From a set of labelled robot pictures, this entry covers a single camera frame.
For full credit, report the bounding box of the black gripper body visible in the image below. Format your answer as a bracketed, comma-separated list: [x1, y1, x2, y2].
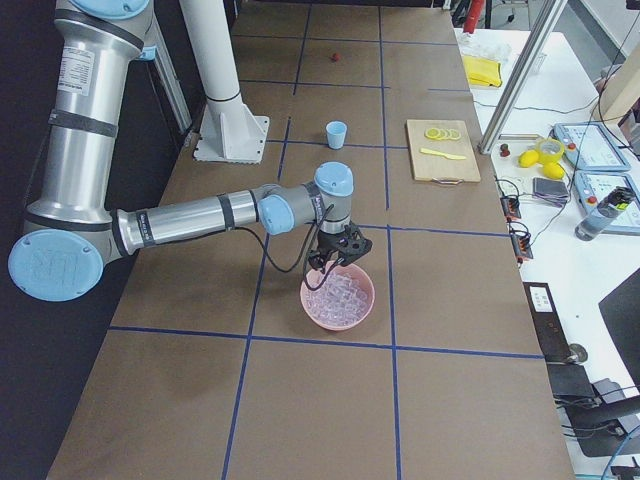
[307, 230, 347, 262]

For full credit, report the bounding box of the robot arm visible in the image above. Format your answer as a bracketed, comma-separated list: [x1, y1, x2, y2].
[8, 1, 370, 302]

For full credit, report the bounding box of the pile of clear ice cubes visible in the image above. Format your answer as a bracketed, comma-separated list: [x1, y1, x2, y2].
[304, 273, 369, 327]

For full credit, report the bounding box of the light blue cup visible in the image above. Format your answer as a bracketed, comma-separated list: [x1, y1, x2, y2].
[325, 120, 348, 150]

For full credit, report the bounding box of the pink bowl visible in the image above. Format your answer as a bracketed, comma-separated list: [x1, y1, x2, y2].
[300, 264, 376, 331]

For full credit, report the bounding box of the yellow plastic knife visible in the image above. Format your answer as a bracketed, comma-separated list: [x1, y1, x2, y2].
[419, 148, 467, 161]

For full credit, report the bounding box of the wooden cutting board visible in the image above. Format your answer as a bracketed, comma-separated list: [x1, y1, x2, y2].
[406, 119, 481, 185]

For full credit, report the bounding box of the whole yellow lemon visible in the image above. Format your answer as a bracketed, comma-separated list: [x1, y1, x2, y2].
[518, 150, 540, 168]
[542, 162, 566, 180]

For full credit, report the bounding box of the grey pouch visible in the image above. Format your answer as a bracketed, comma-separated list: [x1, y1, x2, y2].
[532, 177, 570, 206]

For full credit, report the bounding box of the yellow cloth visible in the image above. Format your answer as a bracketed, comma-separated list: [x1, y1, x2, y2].
[462, 55, 502, 88]

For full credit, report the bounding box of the yellow tape roll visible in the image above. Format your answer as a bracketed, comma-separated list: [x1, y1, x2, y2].
[535, 138, 565, 165]

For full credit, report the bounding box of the white plastic bag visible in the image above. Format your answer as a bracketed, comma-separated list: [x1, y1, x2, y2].
[456, 33, 512, 63]

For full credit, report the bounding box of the lower blue teach pendant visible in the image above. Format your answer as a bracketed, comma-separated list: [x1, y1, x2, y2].
[573, 171, 640, 236]

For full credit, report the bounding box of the blue teach pendant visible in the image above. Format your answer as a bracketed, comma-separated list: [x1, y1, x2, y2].
[552, 122, 631, 172]
[573, 171, 640, 236]

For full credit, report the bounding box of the upper blue teach pendant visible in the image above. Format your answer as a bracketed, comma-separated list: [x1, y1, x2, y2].
[552, 122, 631, 172]

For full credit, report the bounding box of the red fire extinguisher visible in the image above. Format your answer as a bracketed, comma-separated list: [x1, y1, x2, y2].
[463, 0, 485, 34]

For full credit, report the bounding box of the clear water bottle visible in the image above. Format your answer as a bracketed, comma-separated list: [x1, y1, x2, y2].
[574, 186, 635, 241]

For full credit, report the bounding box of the black monitor stand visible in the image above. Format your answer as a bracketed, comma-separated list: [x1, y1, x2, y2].
[564, 272, 639, 458]

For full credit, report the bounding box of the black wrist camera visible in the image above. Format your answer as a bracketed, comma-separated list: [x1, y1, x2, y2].
[344, 224, 373, 265]

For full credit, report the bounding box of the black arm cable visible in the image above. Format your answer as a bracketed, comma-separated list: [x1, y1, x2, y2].
[234, 203, 335, 292]

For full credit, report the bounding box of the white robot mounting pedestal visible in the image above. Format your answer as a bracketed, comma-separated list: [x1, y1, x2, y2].
[180, 0, 270, 164]

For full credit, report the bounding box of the aluminium frame post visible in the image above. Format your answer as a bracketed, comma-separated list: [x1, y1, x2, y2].
[478, 0, 568, 155]

